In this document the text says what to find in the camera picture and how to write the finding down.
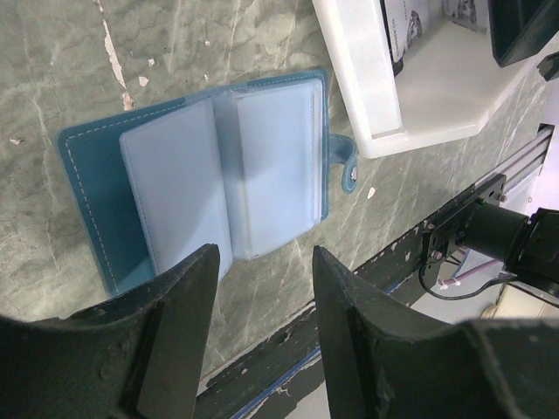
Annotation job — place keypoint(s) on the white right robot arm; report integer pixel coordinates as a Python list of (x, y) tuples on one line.
[(527, 246)]

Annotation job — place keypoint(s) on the blue card holder wallet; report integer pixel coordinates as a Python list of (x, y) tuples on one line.
[(243, 166)]

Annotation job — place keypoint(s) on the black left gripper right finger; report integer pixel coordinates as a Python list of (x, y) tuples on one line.
[(382, 359)]

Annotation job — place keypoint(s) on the white card tray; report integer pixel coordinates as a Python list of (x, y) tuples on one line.
[(449, 89)]

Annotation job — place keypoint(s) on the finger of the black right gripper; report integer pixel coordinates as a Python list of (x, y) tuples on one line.
[(521, 28)]

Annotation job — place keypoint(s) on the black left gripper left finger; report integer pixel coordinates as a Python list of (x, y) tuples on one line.
[(138, 355)]

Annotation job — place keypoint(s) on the aluminium frame rail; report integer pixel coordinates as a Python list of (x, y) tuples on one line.
[(525, 161)]

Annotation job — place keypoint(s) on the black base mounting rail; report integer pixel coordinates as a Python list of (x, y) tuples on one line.
[(270, 379)]

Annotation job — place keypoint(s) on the silver VIP card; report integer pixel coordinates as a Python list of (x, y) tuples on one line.
[(407, 21)]

